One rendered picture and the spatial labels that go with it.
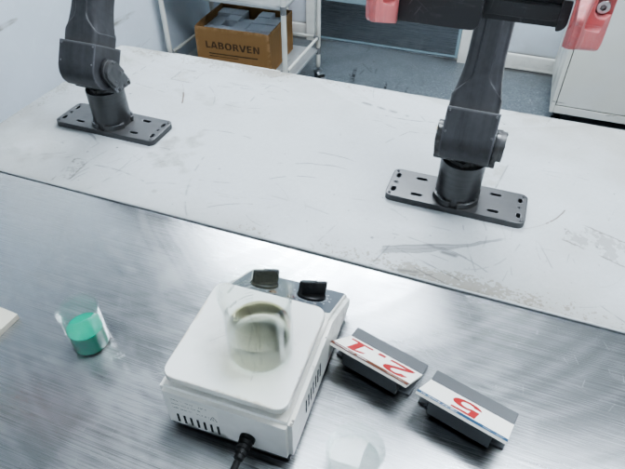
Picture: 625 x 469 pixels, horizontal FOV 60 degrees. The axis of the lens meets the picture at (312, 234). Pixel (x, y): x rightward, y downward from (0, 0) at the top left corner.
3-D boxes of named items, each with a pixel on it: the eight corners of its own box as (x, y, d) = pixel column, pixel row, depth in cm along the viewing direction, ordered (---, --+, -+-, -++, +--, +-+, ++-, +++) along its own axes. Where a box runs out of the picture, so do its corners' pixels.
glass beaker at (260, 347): (249, 394, 47) (241, 333, 41) (214, 345, 51) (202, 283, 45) (314, 355, 50) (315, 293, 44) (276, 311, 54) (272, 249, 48)
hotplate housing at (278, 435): (249, 284, 68) (244, 236, 63) (350, 309, 65) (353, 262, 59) (157, 445, 52) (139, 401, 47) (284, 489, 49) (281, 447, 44)
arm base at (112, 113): (142, 104, 86) (166, 85, 91) (40, 84, 91) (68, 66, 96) (152, 147, 91) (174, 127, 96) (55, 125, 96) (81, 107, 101)
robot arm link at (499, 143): (507, 140, 68) (511, 118, 71) (436, 127, 70) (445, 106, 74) (496, 180, 72) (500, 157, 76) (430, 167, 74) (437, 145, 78)
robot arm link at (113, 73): (105, 65, 83) (126, 51, 87) (58, 57, 85) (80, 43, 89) (114, 102, 87) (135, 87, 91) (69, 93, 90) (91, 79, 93)
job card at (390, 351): (357, 328, 63) (359, 305, 60) (428, 367, 59) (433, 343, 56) (327, 366, 59) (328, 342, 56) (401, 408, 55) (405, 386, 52)
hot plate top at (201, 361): (219, 285, 57) (218, 279, 56) (327, 314, 54) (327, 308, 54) (160, 379, 49) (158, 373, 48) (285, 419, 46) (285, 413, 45)
